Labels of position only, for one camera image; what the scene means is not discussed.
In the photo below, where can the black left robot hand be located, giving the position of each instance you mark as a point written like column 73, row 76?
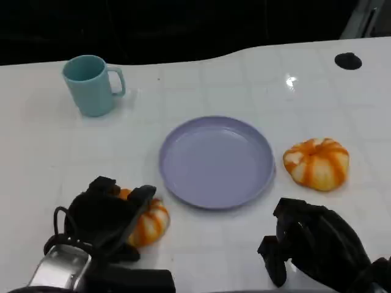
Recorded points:
column 97, row 216

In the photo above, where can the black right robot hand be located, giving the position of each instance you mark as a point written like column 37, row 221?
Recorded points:
column 327, row 244

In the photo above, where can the orange and white bread roll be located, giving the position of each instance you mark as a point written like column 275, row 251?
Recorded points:
column 317, row 166
column 151, row 224

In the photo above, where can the pale green mug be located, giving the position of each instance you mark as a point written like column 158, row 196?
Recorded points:
column 90, row 91

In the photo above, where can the lilac plate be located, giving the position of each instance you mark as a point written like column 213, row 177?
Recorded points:
column 215, row 163

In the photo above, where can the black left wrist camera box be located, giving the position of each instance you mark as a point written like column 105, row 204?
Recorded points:
column 134, row 280

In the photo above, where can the grey white frame post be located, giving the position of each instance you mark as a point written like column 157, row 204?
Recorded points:
column 363, row 21

